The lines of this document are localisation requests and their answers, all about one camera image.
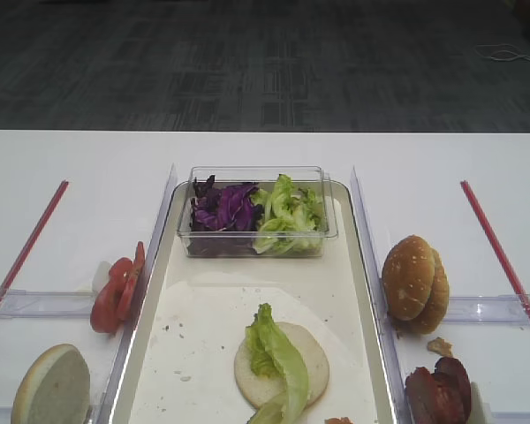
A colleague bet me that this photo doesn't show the red strip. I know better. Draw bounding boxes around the red strip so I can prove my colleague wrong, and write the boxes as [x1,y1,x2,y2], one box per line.
[460,180,530,321]
[0,180,69,304]

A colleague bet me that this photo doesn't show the left red strip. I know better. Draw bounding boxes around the left red strip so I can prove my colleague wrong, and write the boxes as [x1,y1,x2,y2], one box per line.
[0,180,69,304]

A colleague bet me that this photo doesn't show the small food scrap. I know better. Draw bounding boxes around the small food scrap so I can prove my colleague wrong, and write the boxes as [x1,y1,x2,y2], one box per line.
[427,337,453,357]

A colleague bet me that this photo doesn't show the purple cabbage leaves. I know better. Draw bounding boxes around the purple cabbage leaves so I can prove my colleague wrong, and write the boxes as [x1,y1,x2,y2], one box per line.
[188,176,262,258]

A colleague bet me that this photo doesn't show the right lower clear cross rail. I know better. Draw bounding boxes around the right lower clear cross rail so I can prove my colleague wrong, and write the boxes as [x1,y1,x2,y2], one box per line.
[492,412,530,424]

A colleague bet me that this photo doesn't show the right red strip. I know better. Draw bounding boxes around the right red strip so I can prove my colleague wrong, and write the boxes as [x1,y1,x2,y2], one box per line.
[460,180,530,321]

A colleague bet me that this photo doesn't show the bottom bun slice on tray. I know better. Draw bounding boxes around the bottom bun slice on tray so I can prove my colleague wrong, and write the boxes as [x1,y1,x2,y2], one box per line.
[234,322,329,409]

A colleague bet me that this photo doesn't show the right upper clear cross rail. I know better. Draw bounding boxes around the right upper clear cross rail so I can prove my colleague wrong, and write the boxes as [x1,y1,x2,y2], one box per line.
[443,294,530,326]

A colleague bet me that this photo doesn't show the silver metal tray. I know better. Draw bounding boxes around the silver metal tray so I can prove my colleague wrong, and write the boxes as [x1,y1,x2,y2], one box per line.
[110,183,394,423]

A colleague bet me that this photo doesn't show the left bun half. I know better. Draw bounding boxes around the left bun half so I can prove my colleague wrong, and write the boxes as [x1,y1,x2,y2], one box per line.
[11,344,90,424]

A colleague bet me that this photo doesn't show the white cable on floor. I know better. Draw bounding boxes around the white cable on floor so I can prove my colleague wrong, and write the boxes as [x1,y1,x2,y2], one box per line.
[475,42,530,70]

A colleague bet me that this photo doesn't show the clear plastic salad container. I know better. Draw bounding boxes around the clear plastic salad container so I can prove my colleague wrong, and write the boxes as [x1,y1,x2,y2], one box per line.
[177,166,338,258]

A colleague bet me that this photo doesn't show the rear tomato slice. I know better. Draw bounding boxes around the rear tomato slice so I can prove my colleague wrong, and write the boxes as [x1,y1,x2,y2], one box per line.
[117,241,145,322]

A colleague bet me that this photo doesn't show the front meat slice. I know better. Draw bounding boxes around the front meat slice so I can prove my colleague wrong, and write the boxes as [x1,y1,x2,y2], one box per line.
[405,367,466,424]

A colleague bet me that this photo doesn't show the green lettuce leaf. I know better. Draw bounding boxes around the green lettuce leaf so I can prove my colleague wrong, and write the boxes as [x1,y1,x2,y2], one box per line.
[244,303,309,423]

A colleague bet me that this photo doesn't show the white meat pusher block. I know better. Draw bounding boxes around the white meat pusher block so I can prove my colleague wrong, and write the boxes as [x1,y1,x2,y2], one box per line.
[467,382,495,424]

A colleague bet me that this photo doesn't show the left upper clear cross rail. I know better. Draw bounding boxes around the left upper clear cross rail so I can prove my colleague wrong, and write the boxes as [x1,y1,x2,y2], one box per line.
[0,289,95,319]

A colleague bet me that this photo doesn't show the white tomato pusher block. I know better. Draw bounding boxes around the white tomato pusher block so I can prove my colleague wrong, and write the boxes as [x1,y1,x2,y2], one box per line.
[91,261,111,294]

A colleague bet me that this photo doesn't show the meat slice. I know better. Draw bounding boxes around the meat slice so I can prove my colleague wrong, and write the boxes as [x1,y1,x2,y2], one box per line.
[405,367,466,424]
[435,357,472,423]

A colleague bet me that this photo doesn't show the rear meat slice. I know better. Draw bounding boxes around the rear meat slice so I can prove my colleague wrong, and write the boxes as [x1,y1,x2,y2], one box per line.
[435,357,472,423]

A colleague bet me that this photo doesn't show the green lettuce pile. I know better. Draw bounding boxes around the green lettuce pile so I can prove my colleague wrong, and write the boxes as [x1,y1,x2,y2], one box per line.
[250,174,323,256]

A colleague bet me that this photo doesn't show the sesame bun top rear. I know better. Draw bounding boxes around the sesame bun top rear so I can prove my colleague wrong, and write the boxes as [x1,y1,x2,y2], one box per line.
[409,249,450,334]

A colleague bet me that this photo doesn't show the clear cross rail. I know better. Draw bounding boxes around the clear cross rail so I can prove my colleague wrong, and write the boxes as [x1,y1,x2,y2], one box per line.
[492,412,530,424]
[443,294,530,326]
[0,289,95,319]

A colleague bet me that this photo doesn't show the meat scrap on tray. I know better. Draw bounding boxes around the meat scrap on tray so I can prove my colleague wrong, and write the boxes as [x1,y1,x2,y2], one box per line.
[324,417,353,424]

